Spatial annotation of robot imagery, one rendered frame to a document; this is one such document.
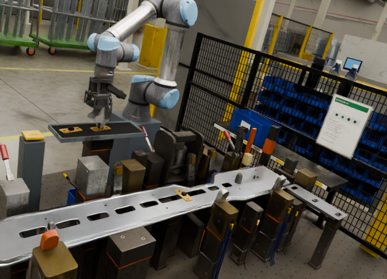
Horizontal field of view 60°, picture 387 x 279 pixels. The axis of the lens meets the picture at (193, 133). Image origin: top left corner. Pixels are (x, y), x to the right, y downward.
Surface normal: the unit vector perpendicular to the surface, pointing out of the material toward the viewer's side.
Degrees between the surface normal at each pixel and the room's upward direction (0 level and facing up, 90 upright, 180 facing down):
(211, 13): 90
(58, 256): 0
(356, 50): 90
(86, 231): 0
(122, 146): 90
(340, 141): 90
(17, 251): 0
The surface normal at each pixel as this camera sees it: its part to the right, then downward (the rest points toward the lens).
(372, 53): -0.65, 0.11
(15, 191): 0.23, -0.91
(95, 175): 0.64, 0.40
